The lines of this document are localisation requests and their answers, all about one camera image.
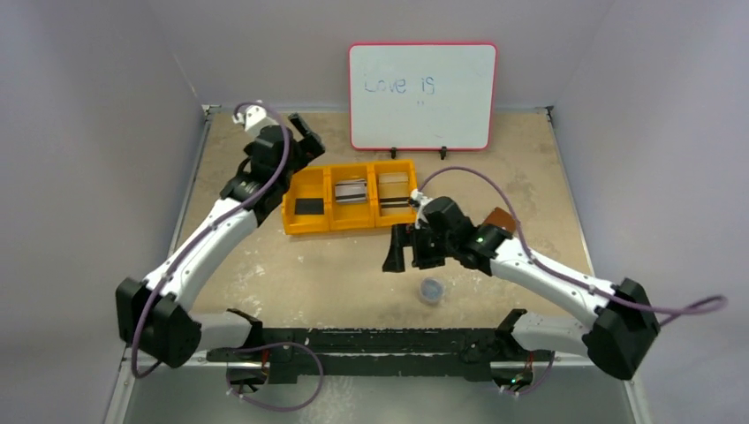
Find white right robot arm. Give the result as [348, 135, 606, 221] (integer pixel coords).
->
[382, 193, 661, 381]

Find black card in bin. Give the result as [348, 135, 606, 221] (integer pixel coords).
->
[294, 198, 325, 216]

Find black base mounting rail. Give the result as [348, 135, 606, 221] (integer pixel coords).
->
[207, 328, 552, 389]

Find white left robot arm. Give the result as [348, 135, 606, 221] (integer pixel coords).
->
[116, 105, 325, 376]

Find small clear plastic cup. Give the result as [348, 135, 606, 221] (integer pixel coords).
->
[419, 277, 445, 306]

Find yellow three-compartment plastic bin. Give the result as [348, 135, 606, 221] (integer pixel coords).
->
[282, 160, 417, 236]

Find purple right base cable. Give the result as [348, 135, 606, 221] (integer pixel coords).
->
[498, 351, 557, 399]

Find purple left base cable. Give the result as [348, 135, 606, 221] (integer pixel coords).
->
[224, 341, 326, 413]

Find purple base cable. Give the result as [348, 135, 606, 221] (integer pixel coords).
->
[224, 341, 326, 413]
[498, 351, 557, 399]

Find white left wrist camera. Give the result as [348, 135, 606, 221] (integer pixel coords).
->
[232, 102, 278, 139]

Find striped card stack in bin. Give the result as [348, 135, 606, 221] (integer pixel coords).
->
[333, 178, 368, 204]

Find brown leather card holder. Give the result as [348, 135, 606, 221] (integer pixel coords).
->
[483, 208, 517, 235]

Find pink-framed whiteboard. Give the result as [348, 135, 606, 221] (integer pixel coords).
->
[348, 42, 499, 151]

